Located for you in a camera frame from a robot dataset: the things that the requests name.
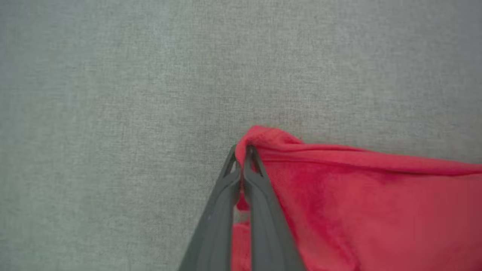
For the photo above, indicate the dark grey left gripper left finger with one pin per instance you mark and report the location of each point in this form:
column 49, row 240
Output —
column 216, row 233

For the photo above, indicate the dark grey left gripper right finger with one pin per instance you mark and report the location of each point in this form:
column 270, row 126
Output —
column 269, row 233

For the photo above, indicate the red white basketball jersey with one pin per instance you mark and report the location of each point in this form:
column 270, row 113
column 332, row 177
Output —
column 376, row 218

